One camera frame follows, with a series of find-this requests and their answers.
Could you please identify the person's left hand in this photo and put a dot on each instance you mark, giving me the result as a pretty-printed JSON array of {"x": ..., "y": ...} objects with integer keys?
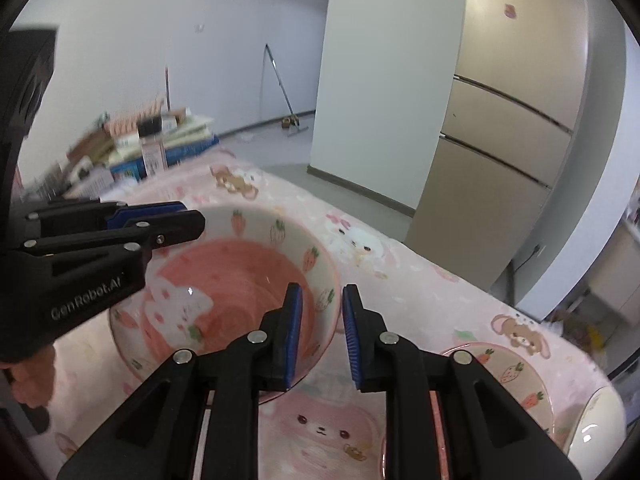
[{"x": 32, "y": 380}]

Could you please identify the pink cartoon print tablecloth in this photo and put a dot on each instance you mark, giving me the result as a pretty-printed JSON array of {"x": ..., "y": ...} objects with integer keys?
[{"x": 415, "y": 290}]

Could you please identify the pink strawberry print plate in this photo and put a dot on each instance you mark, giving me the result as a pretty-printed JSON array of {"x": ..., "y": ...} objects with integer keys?
[{"x": 505, "y": 375}]

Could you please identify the beige refrigerator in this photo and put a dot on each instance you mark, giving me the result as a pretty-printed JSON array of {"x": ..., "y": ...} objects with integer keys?
[{"x": 500, "y": 160}]

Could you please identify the blue box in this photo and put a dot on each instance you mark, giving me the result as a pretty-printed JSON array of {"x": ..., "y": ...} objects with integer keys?
[{"x": 190, "y": 149}]

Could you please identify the white bottle with black cap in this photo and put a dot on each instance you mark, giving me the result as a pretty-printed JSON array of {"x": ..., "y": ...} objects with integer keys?
[{"x": 151, "y": 150}]

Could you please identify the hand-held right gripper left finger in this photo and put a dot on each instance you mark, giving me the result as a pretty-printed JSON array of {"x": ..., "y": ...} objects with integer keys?
[{"x": 294, "y": 345}]

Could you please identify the pink strawberry print bowl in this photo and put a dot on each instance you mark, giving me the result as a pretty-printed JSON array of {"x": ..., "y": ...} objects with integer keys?
[{"x": 225, "y": 280}]

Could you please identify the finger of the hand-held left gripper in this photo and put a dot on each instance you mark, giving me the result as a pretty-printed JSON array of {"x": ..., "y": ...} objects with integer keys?
[
  {"x": 150, "y": 210},
  {"x": 175, "y": 227}
]

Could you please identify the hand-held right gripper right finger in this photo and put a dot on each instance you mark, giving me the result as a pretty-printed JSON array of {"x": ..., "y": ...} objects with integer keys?
[{"x": 350, "y": 345}]

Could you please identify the pink fridge sticker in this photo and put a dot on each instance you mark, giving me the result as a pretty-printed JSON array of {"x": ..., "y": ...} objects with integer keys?
[{"x": 510, "y": 10}]

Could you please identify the white printed deep plate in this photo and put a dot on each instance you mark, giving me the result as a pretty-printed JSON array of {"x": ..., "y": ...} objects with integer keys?
[{"x": 595, "y": 430}]

